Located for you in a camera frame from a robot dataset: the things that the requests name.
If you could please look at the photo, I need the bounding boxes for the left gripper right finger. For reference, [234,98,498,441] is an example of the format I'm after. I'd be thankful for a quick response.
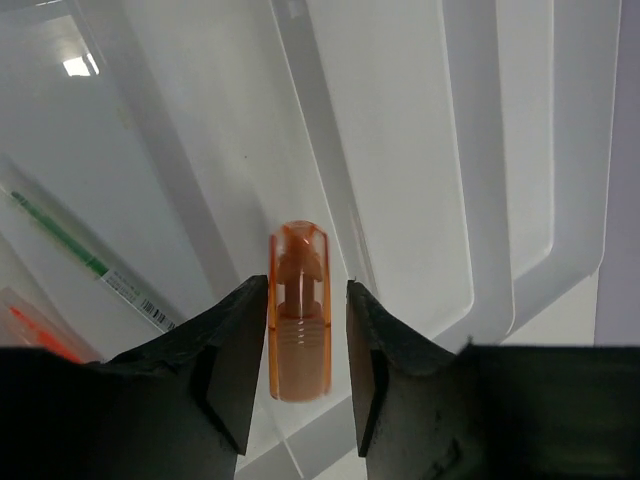
[346,281,639,479]

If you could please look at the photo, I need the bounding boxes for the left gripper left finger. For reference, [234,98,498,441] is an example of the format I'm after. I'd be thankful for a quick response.
[1,275,268,479]

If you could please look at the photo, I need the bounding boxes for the orange plastic case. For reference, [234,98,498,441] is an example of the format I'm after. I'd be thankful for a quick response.
[268,220,332,403]

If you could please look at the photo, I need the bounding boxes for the orange highlighter pen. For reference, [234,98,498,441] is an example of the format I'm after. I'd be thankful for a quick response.
[1,287,104,364]

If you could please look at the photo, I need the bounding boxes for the green highlighter pen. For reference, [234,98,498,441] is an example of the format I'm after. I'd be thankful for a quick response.
[4,189,177,333]

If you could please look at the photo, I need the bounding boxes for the white compartment tray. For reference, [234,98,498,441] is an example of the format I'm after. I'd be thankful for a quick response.
[1,1,621,479]

